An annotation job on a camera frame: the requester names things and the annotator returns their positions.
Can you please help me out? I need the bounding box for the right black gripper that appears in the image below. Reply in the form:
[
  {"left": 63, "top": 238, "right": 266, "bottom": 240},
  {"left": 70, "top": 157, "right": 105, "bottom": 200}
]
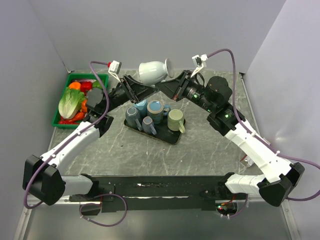
[{"left": 155, "top": 70, "right": 215, "bottom": 114}]

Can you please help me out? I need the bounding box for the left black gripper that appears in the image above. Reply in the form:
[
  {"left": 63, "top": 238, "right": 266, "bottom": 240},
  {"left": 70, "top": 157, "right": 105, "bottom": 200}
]
[{"left": 103, "top": 74, "right": 160, "bottom": 114}]

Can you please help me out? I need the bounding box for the white footed mug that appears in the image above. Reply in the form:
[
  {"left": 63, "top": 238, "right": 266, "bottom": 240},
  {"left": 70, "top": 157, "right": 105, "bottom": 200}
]
[{"left": 138, "top": 58, "right": 174, "bottom": 86}]

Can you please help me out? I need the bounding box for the small slate grey mug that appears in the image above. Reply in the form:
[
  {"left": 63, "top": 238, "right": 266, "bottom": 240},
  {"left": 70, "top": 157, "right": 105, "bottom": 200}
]
[{"left": 142, "top": 116, "right": 157, "bottom": 136}]

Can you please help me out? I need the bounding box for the pale green mug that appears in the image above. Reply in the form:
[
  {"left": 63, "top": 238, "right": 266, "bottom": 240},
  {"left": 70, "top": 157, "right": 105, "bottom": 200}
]
[{"left": 167, "top": 109, "right": 186, "bottom": 134}]

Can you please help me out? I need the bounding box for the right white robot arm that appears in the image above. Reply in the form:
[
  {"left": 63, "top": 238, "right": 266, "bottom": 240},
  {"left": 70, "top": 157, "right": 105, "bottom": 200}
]
[{"left": 155, "top": 70, "right": 305, "bottom": 207}]

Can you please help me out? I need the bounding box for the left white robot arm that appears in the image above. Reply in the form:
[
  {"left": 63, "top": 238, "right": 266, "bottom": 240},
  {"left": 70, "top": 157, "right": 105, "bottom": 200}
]
[{"left": 22, "top": 75, "right": 159, "bottom": 206}]

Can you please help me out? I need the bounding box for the light blue hexagonal mug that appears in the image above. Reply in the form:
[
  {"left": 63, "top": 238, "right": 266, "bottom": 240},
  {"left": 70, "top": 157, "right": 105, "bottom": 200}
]
[{"left": 133, "top": 99, "right": 148, "bottom": 119}]

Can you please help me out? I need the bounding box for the blue mug tan rim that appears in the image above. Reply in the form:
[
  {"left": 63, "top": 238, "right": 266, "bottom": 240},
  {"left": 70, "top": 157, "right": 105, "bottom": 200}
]
[{"left": 147, "top": 100, "right": 171, "bottom": 125}]

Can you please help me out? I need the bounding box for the dark grey mug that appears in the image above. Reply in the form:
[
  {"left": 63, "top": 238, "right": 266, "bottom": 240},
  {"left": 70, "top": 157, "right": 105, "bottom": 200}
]
[{"left": 125, "top": 106, "right": 143, "bottom": 131}]

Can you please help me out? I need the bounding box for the green plastic crate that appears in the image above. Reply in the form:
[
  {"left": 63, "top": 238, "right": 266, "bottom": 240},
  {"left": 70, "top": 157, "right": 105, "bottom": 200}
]
[{"left": 52, "top": 73, "right": 109, "bottom": 129}]

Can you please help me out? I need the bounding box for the black serving tray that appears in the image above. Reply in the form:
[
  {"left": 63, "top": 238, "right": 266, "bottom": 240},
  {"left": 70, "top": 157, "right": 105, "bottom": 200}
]
[{"left": 123, "top": 116, "right": 182, "bottom": 145}]

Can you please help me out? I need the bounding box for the red toy pepper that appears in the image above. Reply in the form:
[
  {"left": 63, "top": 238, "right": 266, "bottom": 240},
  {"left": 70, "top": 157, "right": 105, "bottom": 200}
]
[{"left": 80, "top": 81, "right": 92, "bottom": 93}]

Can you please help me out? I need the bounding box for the toy cabbage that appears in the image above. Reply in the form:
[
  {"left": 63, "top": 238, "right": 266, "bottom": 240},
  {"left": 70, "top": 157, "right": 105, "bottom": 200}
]
[{"left": 58, "top": 87, "right": 85, "bottom": 120}]

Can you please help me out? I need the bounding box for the red toy chili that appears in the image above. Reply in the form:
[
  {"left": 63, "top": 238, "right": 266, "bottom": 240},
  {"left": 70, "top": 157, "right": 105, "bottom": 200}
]
[{"left": 58, "top": 119, "right": 81, "bottom": 125}]

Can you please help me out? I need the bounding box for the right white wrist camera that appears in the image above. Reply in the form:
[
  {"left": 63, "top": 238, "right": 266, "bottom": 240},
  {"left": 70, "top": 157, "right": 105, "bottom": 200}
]
[{"left": 191, "top": 54, "right": 208, "bottom": 77}]

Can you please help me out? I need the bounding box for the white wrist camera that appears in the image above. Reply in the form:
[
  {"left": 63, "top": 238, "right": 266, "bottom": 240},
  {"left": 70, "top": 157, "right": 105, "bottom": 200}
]
[
  {"left": 108, "top": 60, "right": 122, "bottom": 82},
  {"left": 191, "top": 54, "right": 208, "bottom": 77}
]

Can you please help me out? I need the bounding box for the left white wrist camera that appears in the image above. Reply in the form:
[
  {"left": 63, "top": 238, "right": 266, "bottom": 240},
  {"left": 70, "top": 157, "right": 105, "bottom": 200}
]
[{"left": 108, "top": 60, "right": 122, "bottom": 82}]

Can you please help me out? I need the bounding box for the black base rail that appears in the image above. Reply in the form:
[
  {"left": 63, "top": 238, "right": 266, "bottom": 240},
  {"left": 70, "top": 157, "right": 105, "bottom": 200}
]
[{"left": 69, "top": 175, "right": 246, "bottom": 213}]

